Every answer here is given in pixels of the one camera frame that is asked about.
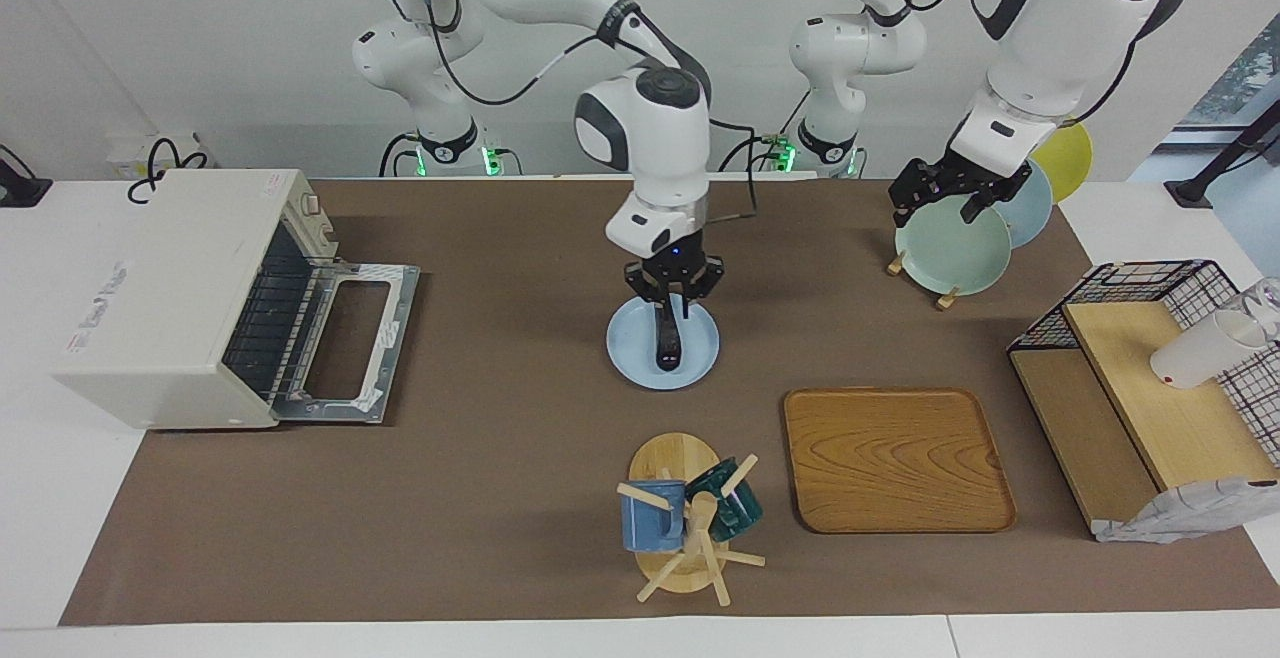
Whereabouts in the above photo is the light blue round plate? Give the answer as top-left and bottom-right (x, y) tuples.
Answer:
(606, 296), (721, 391)

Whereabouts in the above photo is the glass oven door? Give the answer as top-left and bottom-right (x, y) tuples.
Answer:
(275, 260), (421, 426)

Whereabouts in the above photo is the white toaster oven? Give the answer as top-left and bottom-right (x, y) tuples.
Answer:
(52, 169), (421, 431)

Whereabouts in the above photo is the pale green plate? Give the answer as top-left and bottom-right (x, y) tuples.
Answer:
(894, 194), (1013, 296)

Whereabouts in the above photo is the pale blue racked plate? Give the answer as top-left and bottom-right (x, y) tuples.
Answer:
(990, 158), (1054, 249)

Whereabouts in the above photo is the wooden plate rack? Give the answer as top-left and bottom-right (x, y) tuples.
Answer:
(885, 250), (961, 311)

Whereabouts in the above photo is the yellow plate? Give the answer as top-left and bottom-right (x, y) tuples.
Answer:
(1030, 118), (1094, 204)

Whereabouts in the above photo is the wooden mug tree stand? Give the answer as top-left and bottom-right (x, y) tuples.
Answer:
(615, 432), (767, 607)

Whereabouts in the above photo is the dark green mug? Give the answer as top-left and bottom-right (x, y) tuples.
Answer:
(685, 458), (764, 542)

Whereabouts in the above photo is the blue mug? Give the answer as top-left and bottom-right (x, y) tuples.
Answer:
(620, 479), (689, 553)

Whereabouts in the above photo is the rectangular wooden tray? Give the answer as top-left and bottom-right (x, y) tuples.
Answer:
(784, 388), (1018, 536)

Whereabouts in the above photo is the white cup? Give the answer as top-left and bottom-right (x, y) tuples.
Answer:
(1149, 306), (1273, 391)

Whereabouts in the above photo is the brown table mat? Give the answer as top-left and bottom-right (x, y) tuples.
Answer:
(58, 178), (1280, 627)

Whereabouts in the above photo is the wooden two-tier shelf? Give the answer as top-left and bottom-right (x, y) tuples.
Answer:
(1010, 300), (1280, 539)

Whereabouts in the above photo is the clear plastic cup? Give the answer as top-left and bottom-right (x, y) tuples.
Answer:
(1245, 276), (1280, 339)

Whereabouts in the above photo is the grey folded cloth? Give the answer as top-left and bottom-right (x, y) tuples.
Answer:
(1093, 476), (1280, 545)

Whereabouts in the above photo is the white power strip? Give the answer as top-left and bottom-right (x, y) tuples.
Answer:
(105, 133), (211, 175)

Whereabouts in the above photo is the black base cable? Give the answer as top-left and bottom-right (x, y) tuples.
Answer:
(718, 86), (811, 174)
(378, 133), (421, 177)

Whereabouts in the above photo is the black wire basket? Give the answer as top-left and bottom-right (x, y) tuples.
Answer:
(1008, 260), (1280, 469)

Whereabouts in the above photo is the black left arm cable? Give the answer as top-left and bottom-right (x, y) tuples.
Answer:
(840, 0), (1191, 129)

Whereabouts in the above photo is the black stand bracket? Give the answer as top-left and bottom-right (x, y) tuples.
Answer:
(1165, 98), (1280, 207)

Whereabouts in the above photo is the black power cord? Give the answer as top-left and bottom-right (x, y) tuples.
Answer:
(127, 136), (208, 205)

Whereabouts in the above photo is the black clamp mount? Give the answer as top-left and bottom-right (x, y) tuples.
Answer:
(0, 145), (53, 209)

